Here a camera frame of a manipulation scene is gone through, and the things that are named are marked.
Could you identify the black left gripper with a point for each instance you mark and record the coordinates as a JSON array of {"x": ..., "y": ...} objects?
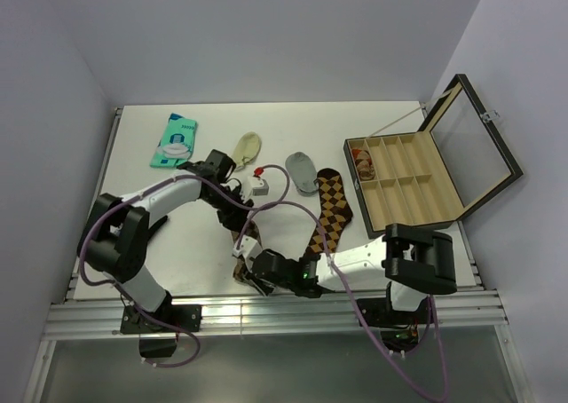
[{"x": 235, "y": 219}]

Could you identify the black blue sock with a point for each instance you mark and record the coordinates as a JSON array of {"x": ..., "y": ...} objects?
[{"x": 157, "y": 225}]

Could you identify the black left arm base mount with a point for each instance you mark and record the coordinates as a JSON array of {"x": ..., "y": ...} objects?
[{"x": 182, "y": 317}]

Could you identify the black compartment box with lid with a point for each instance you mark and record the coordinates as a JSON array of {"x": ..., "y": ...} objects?
[{"x": 454, "y": 164}]

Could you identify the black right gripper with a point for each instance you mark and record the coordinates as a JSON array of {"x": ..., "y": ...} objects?
[{"x": 255, "y": 280}]

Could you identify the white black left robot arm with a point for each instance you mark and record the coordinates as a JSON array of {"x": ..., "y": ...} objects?
[{"x": 113, "y": 246}]

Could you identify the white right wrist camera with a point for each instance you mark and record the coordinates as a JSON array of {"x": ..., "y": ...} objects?
[{"x": 248, "y": 248}]

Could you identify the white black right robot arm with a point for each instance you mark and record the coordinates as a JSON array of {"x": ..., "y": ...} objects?
[{"x": 415, "y": 262}]

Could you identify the dark brown argyle sock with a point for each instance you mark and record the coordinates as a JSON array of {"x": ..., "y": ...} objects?
[{"x": 335, "y": 213}]

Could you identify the tan brown argyle sock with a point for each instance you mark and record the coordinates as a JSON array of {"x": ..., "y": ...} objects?
[{"x": 242, "y": 272}]

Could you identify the rolled orange argyle sock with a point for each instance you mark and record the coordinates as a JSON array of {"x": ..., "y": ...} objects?
[{"x": 364, "y": 164}]

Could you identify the cream ankle sock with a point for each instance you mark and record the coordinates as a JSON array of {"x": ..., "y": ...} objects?
[{"x": 246, "y": 150}]

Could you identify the grey ankle sock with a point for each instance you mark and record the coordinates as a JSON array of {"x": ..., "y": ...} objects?
[{"x": 302, "y": 172}]

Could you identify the green patterned sock pair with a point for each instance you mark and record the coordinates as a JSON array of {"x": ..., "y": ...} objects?
[{"x": 176, "y": 144}]

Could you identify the aluminium frame rail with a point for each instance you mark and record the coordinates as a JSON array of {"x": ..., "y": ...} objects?
[{"x": 281, "y": 348}]

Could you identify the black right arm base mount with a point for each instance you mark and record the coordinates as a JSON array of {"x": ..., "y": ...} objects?
[{"x": 378, "y": 313}]

